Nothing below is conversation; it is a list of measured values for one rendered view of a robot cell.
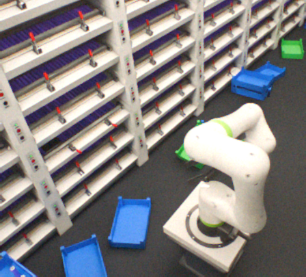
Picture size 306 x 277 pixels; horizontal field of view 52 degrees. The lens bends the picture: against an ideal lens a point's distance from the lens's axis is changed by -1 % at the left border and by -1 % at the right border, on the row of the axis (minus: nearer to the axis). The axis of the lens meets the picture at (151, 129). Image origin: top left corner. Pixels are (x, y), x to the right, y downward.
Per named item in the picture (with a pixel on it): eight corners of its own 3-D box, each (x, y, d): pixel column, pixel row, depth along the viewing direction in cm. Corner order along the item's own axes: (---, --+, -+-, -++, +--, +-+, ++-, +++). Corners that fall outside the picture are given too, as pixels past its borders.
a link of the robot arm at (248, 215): (257, 243, 128) (259, 178, 88) (221, 224, 136) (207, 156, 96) (271, 217, 133) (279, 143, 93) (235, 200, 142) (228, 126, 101)
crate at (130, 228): (145, 249, 178) (143, 241, 173) (110, 247, 181) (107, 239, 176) (151, 205, 200) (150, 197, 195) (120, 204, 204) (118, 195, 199)
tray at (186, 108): (195, 110, 262) (200, 99, 251) (146, 152, 230) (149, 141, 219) (177, 96, 268) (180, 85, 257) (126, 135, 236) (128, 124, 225)
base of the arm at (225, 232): (256, 234, 143) (258, 226, 139) (239, 258, 135) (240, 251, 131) (208, 205, 158) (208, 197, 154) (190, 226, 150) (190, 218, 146)
